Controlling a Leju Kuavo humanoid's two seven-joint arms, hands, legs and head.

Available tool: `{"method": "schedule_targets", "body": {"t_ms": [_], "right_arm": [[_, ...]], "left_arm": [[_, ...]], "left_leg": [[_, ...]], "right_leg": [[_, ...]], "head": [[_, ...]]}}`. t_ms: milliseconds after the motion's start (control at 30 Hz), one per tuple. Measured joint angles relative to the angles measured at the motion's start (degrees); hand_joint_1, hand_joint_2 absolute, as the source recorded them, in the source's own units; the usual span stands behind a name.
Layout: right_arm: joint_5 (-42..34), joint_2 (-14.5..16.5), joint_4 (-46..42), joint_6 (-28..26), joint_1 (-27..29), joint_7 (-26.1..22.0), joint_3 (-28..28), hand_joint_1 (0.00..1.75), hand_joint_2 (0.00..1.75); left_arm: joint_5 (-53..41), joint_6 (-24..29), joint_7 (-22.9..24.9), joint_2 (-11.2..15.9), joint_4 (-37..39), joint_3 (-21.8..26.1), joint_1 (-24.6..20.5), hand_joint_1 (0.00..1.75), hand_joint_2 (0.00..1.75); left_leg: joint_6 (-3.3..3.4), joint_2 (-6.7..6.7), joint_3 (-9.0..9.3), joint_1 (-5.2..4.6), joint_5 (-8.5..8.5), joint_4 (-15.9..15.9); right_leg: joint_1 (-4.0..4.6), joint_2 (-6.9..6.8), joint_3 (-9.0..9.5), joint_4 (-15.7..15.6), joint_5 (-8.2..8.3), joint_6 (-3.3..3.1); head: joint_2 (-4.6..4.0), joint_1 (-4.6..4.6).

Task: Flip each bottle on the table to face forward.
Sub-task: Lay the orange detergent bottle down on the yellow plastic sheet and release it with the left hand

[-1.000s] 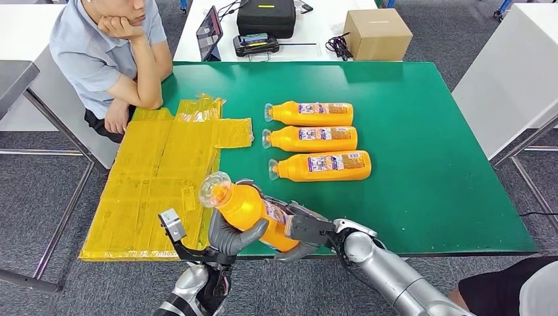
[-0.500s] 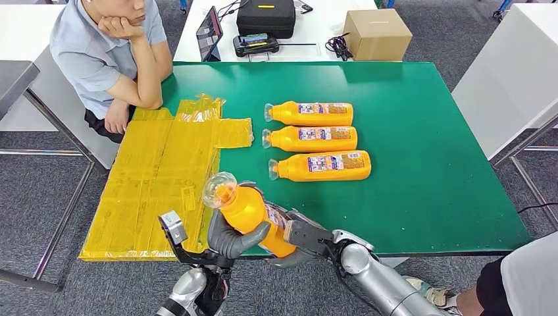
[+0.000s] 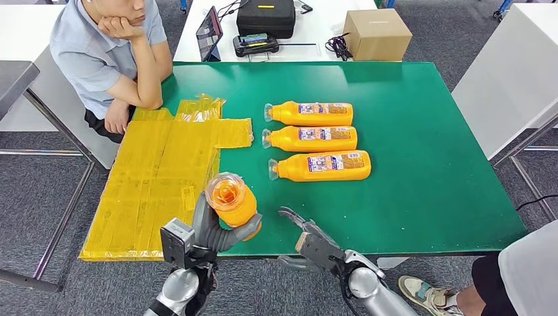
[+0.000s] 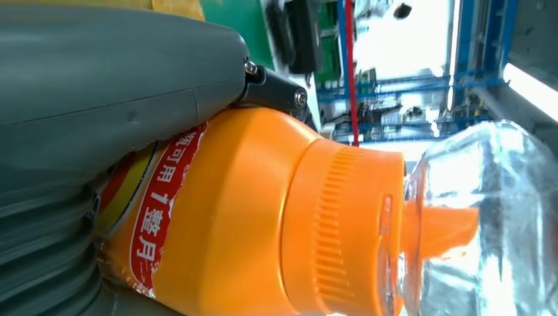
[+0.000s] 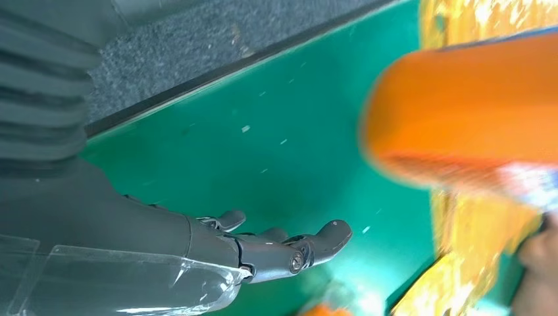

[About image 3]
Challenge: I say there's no black carrying case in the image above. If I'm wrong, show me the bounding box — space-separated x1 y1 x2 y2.
236 0 296 40

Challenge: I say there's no person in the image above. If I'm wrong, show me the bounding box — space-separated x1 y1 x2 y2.
397 220 558 316
49 0 174 145

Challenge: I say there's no white table foot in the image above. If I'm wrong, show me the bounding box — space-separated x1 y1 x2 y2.
376 257 411 271

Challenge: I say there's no brown cardboard box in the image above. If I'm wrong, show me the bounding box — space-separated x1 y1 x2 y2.
342 9 413 63

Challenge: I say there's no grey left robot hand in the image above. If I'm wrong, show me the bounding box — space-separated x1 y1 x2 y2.
191 192 263 265

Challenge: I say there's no grey desk with metal frame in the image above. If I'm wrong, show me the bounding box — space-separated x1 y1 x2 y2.
0 61 97 294

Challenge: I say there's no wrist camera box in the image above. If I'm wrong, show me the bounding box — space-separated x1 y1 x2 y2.
159 219 196 269
295 231 347 273

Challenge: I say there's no white table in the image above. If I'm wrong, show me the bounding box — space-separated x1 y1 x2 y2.
451 3 558 223
0 4 120 172
172 0 378 63

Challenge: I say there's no orange detergent bottle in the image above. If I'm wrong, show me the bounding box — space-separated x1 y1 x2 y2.
263 101 354 127
205 171 263 242
267 149 372 182
261 126 359 153

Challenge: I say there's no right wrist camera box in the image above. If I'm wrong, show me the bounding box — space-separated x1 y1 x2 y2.
295 231 347 273

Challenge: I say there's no person's right hand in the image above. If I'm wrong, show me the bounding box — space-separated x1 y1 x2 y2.
97 15 147 42

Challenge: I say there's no person's left hand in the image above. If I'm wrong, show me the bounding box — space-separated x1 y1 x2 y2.
103 108 132 136

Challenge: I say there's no thin black cable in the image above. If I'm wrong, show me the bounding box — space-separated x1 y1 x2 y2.
216 0 251 22

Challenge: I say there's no black tablet on stand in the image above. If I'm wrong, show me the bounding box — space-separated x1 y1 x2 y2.
195 6 224 63

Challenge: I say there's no black floor cable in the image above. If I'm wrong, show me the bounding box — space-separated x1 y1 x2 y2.
515 194 558 211

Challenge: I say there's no black cable bundle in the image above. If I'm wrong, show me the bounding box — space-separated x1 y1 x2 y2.
324 33 353 63

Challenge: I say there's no yellow taped cardboard sheet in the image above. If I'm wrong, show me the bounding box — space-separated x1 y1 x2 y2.
78 93 255 263

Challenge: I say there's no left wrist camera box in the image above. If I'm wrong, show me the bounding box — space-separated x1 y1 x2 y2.
159 219 196 269

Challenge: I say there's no black handheld controller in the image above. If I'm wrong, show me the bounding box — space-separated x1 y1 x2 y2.
232 33 280 59

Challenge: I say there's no blue wheeled base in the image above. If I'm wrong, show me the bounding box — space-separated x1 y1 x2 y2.
492 0 515 22

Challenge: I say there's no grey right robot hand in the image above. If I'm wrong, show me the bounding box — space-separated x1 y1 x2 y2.
277 206 327 274

